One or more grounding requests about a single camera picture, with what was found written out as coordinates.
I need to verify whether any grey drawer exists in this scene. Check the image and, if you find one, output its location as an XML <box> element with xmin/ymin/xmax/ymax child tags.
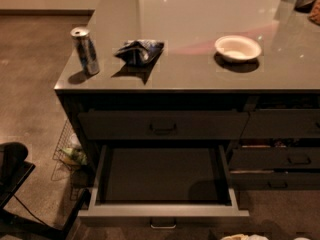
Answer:
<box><xmin>242</xmin><ymin>109</ymin><xmax>320</xmax><ymax>139</ymax></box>
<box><xmin>229</xmin><ymin>147</ymin><xmax>320</xmax><ymax>170</ymax></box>
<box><xmin>231</xmin><ymin>172</ymin><xmax>320</xmax><ymax>190</ymax></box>
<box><xmin>78</xmin><ymin>111</ymin><xmax>249</xmax><ymax>140</ymax></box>
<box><xmin>79</xmin><ymin>146</ymin><xmax>249</xmax><ymax>229</ymax></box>

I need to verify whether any dark grey cabinet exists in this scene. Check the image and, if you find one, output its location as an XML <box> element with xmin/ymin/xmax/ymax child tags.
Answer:
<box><xmin>55</xmin><ymin>0</ymin><xmax>319</xmax><ymax>194</ymax></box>

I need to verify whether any white paper bowl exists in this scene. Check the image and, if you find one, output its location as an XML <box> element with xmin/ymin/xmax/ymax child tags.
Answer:
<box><xmin>215</xmin><ymin>35</ymin><xmax>262</xmax><ymax>63</ymax></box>

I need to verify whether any crumpled blue chip bag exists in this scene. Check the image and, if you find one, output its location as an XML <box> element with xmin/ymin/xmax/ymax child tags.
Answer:
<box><xmin>114</xmin><ymin>39</ymin><xmax>164</xmax><ymax>66</ymax></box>

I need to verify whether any black chair base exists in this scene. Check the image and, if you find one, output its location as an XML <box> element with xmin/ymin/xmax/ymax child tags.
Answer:
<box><xmin>0</xmin><ymin>141</ymin><xmax>92</xmax><ymax>240</ymax></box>

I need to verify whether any silver blue drink can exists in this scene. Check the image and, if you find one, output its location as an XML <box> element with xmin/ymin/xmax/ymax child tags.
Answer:
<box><xmin>70</xmin><ymin>27</ymin><xmax>100</xmax><ymax>76</ymax></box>

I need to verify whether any wire mesh basket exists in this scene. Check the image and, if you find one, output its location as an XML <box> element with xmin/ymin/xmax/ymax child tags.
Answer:
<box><xmin>51</xmin><ymin>121</ymin><xmax>89</xmax><ymax>201</ymax></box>

